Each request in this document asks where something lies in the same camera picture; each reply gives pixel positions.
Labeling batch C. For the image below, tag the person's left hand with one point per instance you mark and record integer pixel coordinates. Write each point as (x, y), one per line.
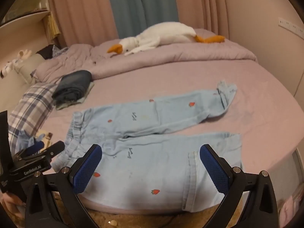
(11, 201)

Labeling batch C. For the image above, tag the lilac quilt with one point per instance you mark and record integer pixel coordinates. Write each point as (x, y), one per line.
(166, 57)

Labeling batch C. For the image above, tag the dark crumpled garment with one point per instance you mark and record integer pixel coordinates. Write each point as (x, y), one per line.
(48, 51)

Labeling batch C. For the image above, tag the white wall socket strip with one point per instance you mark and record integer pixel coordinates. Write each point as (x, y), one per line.
(291, 26)

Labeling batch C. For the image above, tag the pink patterned cloth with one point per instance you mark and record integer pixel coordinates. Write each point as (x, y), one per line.
(289, 209)

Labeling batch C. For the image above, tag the bed with pink sheet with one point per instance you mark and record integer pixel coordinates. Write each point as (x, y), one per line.
(249, 114)

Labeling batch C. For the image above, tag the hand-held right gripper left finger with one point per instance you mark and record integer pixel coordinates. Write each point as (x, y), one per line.
(87, 169)

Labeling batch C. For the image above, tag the light blue strawberry pants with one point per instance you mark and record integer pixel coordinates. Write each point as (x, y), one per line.
(147, 171)

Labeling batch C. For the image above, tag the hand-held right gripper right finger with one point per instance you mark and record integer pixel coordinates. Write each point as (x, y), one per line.
(213, 169)

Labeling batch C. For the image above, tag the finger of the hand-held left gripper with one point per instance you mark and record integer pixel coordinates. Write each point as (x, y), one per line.
(35, 146)
(55, 148)

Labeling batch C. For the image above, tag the beige cartoon print cloth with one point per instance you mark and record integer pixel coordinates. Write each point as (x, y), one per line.
(46, 136)

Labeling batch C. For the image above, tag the folded dark blue clothes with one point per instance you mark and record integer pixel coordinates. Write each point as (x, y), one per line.
(71, 85)

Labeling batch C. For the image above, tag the pink curtain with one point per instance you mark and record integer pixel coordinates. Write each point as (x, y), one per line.
(201, 4)
(83, 9)

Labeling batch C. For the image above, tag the blue ruffled cloth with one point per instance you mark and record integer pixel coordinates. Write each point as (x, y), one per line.
(25, 141)

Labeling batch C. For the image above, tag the white goose plush toy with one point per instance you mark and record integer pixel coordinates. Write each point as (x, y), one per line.
(161, 34)

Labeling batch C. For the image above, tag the teal curtain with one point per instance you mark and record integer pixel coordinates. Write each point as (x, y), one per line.
(142, 4)

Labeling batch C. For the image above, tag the small white plush toy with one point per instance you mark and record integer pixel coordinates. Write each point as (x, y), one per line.
(10, 66)

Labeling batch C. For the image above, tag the white shelf unit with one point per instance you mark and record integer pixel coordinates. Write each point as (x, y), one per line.
(23, 28)

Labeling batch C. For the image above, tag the plaid pillow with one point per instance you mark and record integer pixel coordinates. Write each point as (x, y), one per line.
(30, 109)

